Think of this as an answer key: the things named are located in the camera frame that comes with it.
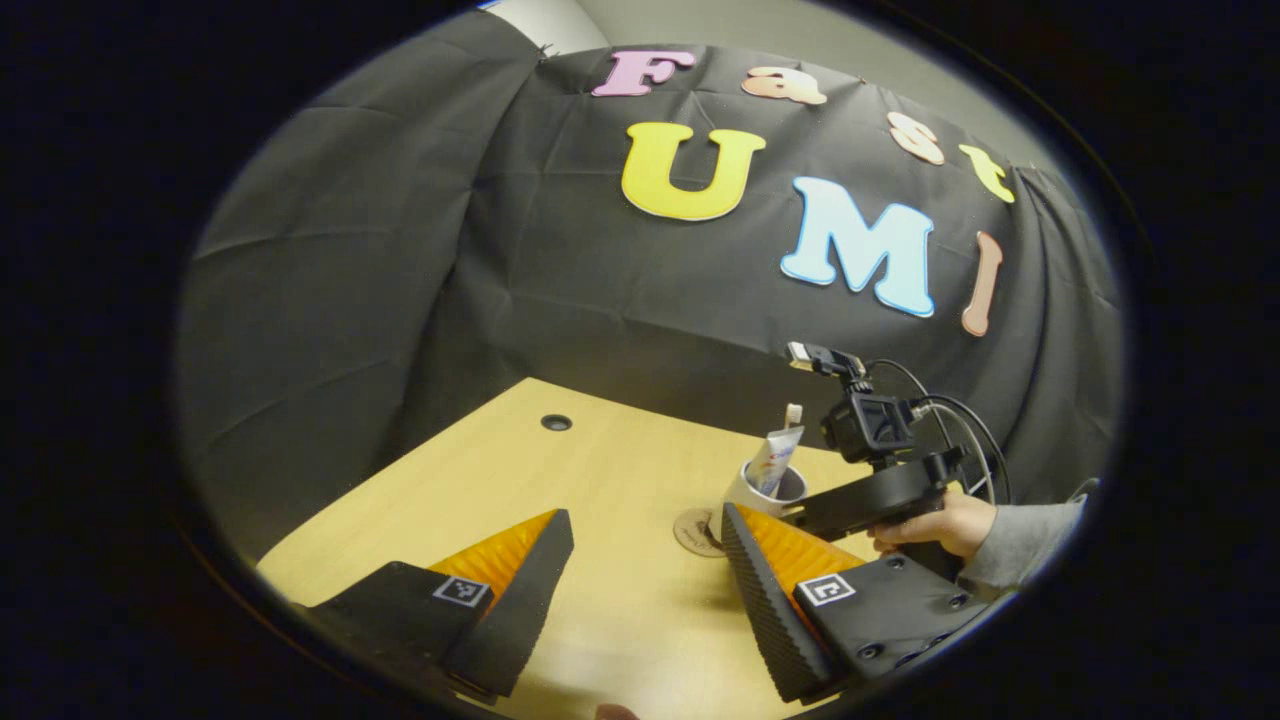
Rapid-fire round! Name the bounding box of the round wooden coaster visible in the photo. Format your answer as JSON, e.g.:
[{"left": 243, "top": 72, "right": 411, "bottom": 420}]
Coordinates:
[{"left": 673, "top": 507, "right": 729, "bottom": 558}]

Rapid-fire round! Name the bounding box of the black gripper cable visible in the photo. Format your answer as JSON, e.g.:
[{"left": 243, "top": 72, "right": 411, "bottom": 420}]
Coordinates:
[{"left": 868, "top": 357, "right": 1013, "bottom": 506}]

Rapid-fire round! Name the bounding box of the light wooden desktop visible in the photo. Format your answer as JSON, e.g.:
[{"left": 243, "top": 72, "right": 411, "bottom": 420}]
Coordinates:
[{"left": 255, "top": 377, "right": 901, "bottom": 720}]

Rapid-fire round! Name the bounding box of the white toothpaste tube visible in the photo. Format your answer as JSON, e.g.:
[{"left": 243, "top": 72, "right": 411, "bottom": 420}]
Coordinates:
[{"left": 745, "top": 425, "right": 806, "bottom": 498}]

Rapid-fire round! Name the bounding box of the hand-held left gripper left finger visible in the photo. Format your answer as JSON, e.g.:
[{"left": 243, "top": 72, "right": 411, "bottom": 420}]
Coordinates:
[{"left": 300, "top": 508, "right": 576, "bottom": 701}]

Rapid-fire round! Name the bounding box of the black backdrop cloth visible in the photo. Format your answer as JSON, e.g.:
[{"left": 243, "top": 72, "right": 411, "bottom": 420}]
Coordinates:
[{"left": 175, "top": 10, "right": 1126, "bottom": 561}]

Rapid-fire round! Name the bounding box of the white cup with wooden handle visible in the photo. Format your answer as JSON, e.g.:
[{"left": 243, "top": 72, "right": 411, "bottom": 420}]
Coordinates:
[{"left": 722, "top": 460, "right": 809, "bottom": 521}]

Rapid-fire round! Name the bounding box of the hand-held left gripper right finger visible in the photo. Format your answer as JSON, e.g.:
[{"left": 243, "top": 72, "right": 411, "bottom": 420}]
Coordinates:
[{"left": 720, "top": 502, "right": 1001, "bottom": 704}]

